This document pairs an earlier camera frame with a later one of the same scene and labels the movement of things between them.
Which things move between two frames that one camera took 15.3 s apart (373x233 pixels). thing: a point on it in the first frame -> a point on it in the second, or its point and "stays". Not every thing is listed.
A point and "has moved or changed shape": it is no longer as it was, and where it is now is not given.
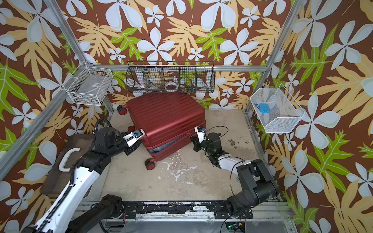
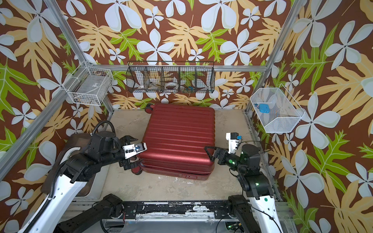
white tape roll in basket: (170, 90) stays
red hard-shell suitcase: (168, 120) has moved or changed shape
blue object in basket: (264, 108) stays
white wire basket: (88, 85) stays
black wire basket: (177, 76) stays
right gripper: (195, 140) -> (219, 152)
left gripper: (131, 148) -> (125, 140)
